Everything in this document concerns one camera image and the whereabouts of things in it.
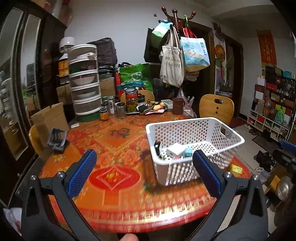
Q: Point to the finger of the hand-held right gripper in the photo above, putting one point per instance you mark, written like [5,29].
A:
[288,146]

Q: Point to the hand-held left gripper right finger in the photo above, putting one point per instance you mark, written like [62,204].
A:
[208,171]

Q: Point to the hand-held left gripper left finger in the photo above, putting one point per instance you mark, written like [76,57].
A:
[83,171]

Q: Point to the small light blue box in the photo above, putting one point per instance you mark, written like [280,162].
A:
[188,153]

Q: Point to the white plastic basket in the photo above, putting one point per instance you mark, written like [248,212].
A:
[196,132]

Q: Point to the white square box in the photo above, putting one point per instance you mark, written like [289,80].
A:
[173,149]

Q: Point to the person's left hand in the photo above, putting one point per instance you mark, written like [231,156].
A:
[126,237]

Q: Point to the dark door mat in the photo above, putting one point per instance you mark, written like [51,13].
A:
[266,141]

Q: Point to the dark shoes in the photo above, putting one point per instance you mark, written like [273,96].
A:
[263,157]

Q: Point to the yellow paper note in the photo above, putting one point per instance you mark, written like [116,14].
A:
[236,169]

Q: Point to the white sneakers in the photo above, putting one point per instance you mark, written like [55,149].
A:
[260,173]

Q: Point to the metal pot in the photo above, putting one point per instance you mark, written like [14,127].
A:
[285,187]

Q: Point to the grey phone stand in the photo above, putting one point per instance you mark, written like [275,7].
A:
[56,139]

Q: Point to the red floral tablecloth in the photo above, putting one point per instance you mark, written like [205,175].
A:
[120,148]

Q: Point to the shelf of boxes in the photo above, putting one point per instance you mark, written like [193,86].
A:
[270,104]

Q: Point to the white card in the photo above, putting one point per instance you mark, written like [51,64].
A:
[74,125]

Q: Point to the black item in basket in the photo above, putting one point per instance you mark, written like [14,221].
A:
[158,148]

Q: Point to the wooden chair under cardboard box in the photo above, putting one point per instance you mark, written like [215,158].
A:
[34,139]

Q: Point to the small orange jar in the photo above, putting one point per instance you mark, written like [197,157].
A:
[104,113]

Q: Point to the wooden chair with holes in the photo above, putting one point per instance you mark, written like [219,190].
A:
[216,109]

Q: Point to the open cardboard box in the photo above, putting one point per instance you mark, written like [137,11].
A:
[48,118]

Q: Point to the empty glass jar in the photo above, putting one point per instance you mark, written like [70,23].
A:
[120,110]

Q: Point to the brown mug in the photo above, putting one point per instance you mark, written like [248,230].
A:
[178,105]

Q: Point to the white label spice bottle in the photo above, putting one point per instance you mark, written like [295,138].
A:
[111,104]

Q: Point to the white pill organizer box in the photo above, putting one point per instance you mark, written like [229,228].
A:
[166,103]

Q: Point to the glass pickle jar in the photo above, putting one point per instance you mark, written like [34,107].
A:
[131,102]

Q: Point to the closed cardboard box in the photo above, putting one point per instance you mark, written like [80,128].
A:
[106,87]

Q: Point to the cluttered metal tray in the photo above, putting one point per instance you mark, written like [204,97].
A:
[148,107]

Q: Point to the stacked mesh food cover tower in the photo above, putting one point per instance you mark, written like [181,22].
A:
[84,81]

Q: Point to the potted plant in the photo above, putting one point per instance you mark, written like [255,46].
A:
[225,76]

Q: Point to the wooden chair behind jars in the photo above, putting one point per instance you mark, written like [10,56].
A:
[145,93]

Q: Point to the green shopping bag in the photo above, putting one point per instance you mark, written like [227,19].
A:
[135,76]

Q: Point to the dark wooden cabinet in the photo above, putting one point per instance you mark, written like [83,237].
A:
[20,81]

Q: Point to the beige tote bag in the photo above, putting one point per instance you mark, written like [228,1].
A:
[172,67]

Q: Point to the large bottle with orange label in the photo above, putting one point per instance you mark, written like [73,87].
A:
[66,58]

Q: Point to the blue printed tote bag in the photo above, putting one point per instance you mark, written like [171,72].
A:
[194,53]

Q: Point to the black bag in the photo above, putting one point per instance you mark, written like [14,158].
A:
[104,51]

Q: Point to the small green gift bag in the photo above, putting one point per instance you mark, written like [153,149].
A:
[159,31]

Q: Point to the wooden coat rack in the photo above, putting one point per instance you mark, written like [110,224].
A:
[174,20]

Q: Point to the red wall poster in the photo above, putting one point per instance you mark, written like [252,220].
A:
[267,48]

